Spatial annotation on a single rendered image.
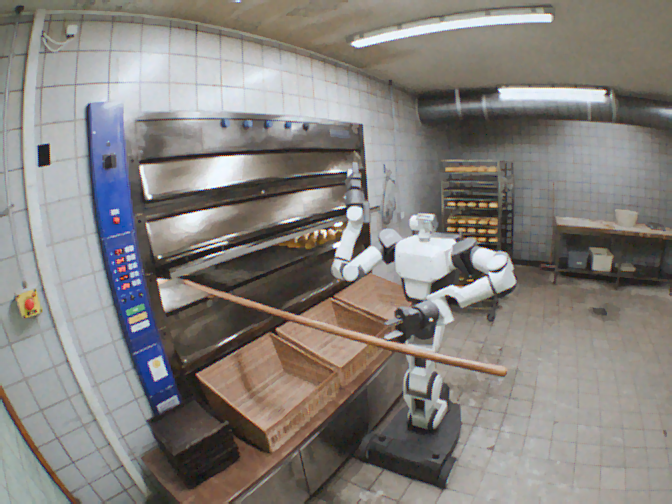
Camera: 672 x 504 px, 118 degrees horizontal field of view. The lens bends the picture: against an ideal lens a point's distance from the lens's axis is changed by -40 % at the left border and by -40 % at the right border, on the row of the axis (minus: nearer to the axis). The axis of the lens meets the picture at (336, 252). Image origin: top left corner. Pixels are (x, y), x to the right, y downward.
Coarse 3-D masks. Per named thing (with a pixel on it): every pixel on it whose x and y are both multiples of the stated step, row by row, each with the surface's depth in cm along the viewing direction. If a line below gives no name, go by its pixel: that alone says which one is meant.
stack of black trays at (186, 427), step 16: (192, 400) 133; (160, 416) 120; (176, 416) 122; (192, 416) 123; (208, 416) 123; (160, 432) 110; (176, 432) 112; (192, 432) 113; (208, 432) 112; (224, 432) 118; (176, 448) 103; (192, 448) 105; (208, 448) 111; (224, 448) 117; (176, 464) 103; (192, 464) 104; (208, 464) 111; (224, 464) 117; (192, 480) 104
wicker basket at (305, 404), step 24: (264, 336) 186; (240, 360) 170; (264, 360) 182; (288, 360) 187; (312, 360) 175; (216, 384) 155; (240, 384) 166; (264, 384) 178; (288, 384) 181; (312, 384) 179; (336, 384) 169; (216, 408) 146; (240, 408) 159; (288, 408) 159; (312, 408) 152; (240, 432) 139; (264, 432) 125; (288, 432) 137
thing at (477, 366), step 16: (208, 288) 165; (256, 304) 141; (288, 320) 129; (304, 320) 124; (352, 336) 110; (368, 336) 108; (400, 352) 100; (416, 352) 96; (432, 352) 94; (464, 368) 87; (480, 368) 84; (496, 368) 81
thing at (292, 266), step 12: (360, 240) 271; (324, 252) 232; (288, 264) 208; (300, 264) 212; (264, 276) 188; (276, 276) 195; (228, 288) 171; (240, 288) 173; (252, 288) 180; (204, 300) 156; (216, 300) 160; (168, 312) 142; (180, 312) 143; (192, 312) 149; (168, 324) 138
